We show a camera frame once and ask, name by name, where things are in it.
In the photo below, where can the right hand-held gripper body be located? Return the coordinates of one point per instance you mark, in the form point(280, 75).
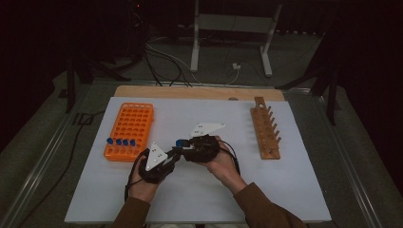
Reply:
point(202, 148)

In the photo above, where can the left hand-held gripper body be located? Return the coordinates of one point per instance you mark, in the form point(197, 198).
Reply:
point(155, 158)

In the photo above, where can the blue-capped test tube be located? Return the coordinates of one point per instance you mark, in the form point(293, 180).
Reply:
point(125, 142)
point(132, 142)
point(110, 141)
point(118, 142)
point(180, 143)

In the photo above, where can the orange plastic tube rack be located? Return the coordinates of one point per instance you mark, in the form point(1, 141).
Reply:
point(133, 123)

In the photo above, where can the wooden test tube rack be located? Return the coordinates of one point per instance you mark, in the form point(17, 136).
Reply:
point(264, 133)

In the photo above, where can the person's right hand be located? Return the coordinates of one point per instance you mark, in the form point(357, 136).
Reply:
point(226, 167)

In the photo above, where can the person's left hand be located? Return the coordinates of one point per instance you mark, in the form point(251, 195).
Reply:
point(142, 190)

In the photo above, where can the white table mat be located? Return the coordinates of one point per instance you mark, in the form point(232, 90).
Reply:
point(206, 196)

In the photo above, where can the white plug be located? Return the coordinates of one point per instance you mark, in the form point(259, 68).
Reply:
point(236, 66)

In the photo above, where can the black tripod stand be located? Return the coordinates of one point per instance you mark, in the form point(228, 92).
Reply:
point(323, 82)
point(84, 71)

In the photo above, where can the grey metal stand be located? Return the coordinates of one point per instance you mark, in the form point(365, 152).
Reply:
point(234, 23)

